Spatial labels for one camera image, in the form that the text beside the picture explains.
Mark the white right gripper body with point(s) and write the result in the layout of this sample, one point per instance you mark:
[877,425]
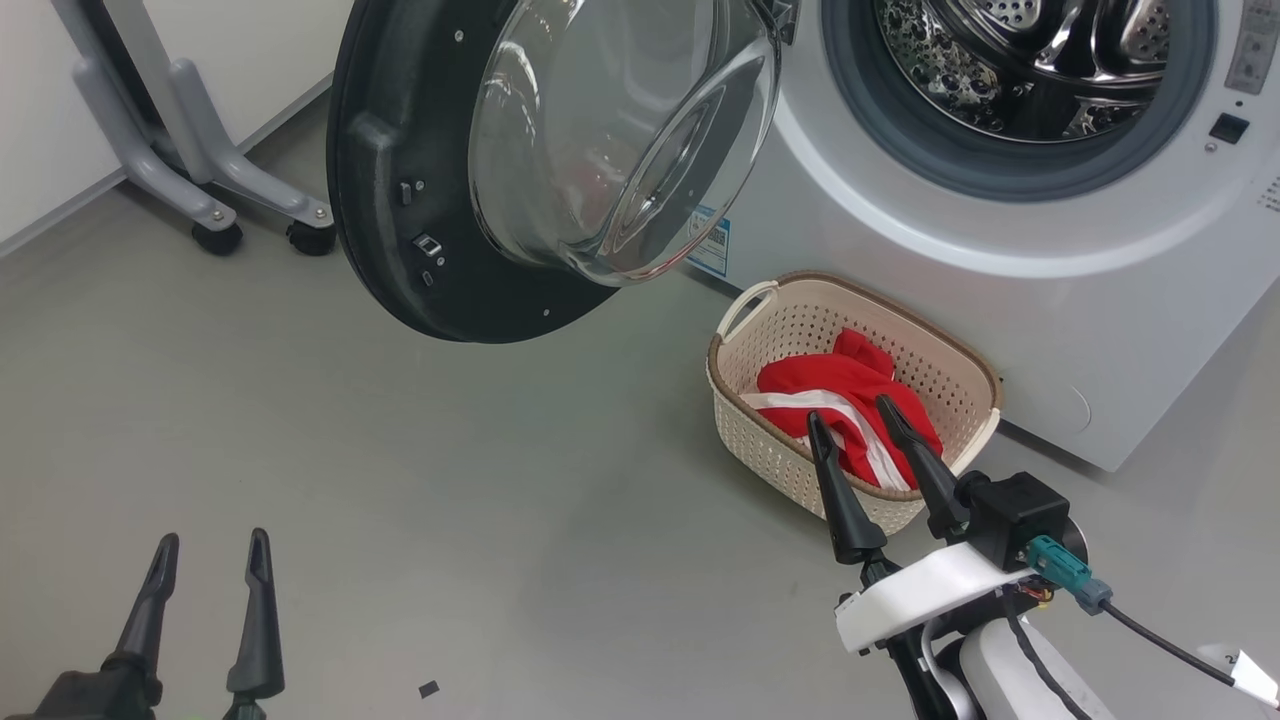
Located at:
[920,590]

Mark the black glass washing machine door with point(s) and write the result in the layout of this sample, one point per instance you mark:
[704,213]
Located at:
[400,200]

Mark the white front-load washing machine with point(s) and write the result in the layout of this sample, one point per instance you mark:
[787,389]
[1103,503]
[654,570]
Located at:
[1100,320]

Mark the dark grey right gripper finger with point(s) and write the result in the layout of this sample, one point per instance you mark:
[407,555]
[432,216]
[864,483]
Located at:
[935,490]
[850,525]

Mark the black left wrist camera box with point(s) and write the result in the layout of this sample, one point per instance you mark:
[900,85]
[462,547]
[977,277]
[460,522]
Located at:
[90,700]

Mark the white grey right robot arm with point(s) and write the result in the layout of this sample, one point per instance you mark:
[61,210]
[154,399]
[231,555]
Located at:
[1010,670]

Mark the blue white energy label sticker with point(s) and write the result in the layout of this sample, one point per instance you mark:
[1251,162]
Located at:
[712,245]

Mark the grey stand with casters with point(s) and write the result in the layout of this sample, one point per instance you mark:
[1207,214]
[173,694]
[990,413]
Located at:
[190,150]

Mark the grey warning label sticker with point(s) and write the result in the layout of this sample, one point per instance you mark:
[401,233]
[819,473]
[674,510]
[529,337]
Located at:
[1258,45]

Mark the red garment white stripe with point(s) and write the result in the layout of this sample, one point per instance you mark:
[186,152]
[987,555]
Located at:
[830,375]

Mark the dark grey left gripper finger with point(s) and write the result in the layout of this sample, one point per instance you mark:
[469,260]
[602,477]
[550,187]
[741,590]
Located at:
[145,640]
[258,650]

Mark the cream perforated laundry basket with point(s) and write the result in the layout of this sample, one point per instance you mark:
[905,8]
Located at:
[770,440]

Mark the black cylindrical right gripper motor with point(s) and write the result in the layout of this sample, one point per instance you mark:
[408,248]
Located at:
[1075,545]

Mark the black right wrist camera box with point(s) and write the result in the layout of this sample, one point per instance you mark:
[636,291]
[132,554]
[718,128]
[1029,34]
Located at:
[1015,515]

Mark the red white printed jersey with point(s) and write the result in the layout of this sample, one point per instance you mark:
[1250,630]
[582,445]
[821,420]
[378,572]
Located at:
[885,462]

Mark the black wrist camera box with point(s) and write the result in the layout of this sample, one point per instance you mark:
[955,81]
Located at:
[90,700]
[1015,515]

